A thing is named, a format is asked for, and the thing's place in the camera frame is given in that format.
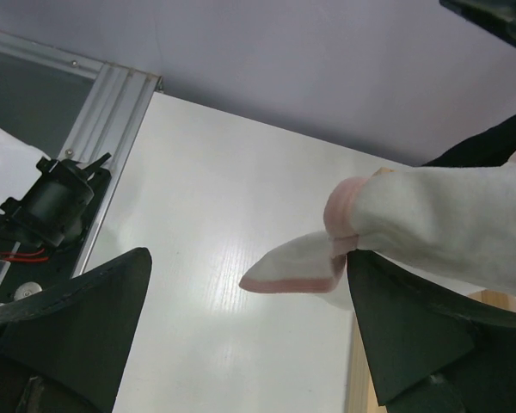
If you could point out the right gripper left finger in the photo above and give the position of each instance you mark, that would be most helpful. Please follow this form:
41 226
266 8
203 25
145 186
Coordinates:
65 349

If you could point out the aluminium mounting rail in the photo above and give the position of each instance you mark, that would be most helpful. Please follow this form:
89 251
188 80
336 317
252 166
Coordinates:
90 129

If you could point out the black underwear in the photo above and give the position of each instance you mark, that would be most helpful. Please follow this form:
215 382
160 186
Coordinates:
491 148

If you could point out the light pink underwear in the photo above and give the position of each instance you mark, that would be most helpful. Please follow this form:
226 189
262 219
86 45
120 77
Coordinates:
459 223

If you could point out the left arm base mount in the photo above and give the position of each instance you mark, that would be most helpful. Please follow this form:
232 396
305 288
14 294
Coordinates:
42 234

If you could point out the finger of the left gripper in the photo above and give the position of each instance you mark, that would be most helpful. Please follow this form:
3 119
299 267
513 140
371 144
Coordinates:
498 17

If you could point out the wooden clothes rack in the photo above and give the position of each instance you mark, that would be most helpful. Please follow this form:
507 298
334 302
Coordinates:
362 396

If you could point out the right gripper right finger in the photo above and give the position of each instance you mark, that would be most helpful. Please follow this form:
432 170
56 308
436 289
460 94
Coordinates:
428 348

